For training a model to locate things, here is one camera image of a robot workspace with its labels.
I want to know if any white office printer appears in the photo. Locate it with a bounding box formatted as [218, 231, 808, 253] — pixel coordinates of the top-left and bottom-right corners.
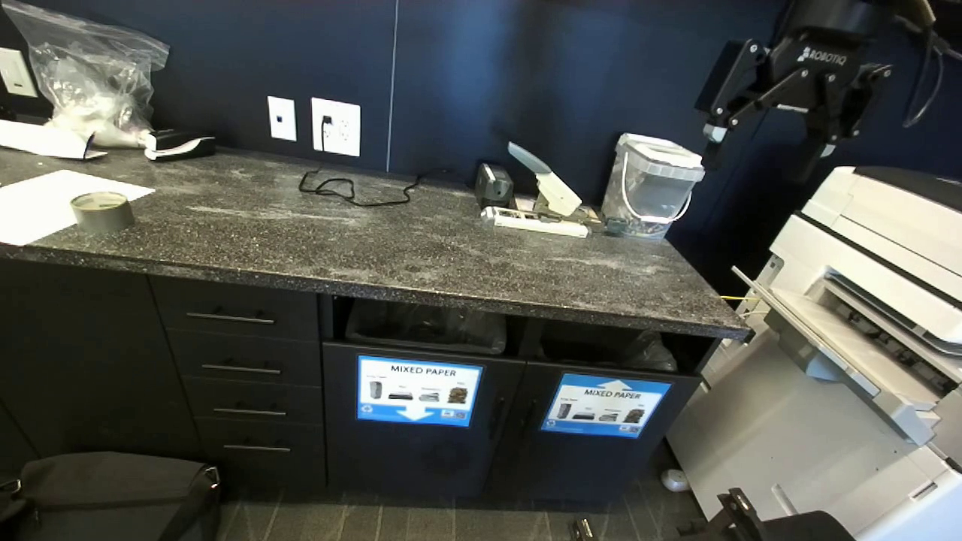
[666, 165, 962, 541]

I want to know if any plain black cabinet door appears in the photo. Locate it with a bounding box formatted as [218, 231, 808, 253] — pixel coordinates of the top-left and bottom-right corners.
[0, 258, 199, 461]

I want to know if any grey tape roll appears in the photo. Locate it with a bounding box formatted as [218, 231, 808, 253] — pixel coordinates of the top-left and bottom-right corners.
[71, 191, 135, 233]

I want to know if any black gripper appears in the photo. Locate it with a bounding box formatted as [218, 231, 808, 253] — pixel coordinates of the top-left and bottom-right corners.
[693, 0, 895, 162]

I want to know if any clear plastic bag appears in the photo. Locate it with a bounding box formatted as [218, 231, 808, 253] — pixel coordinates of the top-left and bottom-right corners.
[0, 0, 171, 148]

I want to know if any large white stapler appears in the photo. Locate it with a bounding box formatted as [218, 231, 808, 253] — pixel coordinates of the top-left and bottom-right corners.
[480, 141, 604, 239]

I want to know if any white wall switch plate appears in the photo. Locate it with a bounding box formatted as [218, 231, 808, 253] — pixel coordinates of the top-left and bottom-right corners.
[0, 48, 38, 99]

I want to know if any black tape dispenser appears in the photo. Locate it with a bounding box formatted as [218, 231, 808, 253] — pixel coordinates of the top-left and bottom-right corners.
[143, 128, 216, 162]

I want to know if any black stand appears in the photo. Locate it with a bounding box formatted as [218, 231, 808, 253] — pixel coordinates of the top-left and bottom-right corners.
[676, 487, 859, 541]

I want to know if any black bag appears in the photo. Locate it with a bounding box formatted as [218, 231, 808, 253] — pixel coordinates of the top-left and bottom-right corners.
[0, 450, 223, 541]

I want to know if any white wall socket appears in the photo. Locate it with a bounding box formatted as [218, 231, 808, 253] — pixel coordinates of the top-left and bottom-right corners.
[310, 97, 362, 158]

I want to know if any black cable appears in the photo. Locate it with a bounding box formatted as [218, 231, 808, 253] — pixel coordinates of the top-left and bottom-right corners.
[298, 113, 456, 208]

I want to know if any clear plastic bucket with lid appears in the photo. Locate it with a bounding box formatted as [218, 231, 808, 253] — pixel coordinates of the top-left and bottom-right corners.
[600, 133, 706, 240]

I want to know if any black pencil sharpener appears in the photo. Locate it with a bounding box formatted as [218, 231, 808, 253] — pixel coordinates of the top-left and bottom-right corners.
[474, 162, 515, 210]

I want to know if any drawer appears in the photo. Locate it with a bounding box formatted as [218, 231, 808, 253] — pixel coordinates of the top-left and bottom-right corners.
[149, 275, 322, 343]
[183, 375, 325, 426]
[165, 329, 323, 388]
[195, 417, 327, 485]

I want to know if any bin with plastic liner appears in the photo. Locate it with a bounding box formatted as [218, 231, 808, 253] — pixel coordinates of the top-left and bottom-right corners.
[540, 325, 679, 374]
[344, 299, 509, 356]

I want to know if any cabinet door with blue sign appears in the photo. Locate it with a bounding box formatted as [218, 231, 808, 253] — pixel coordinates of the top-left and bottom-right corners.
[322, 340, 527, 498]
[516, 359, 701, 506]

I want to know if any white paper sheet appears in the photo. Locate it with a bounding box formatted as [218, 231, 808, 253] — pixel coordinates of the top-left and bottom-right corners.
[0, 169, 156, 246]

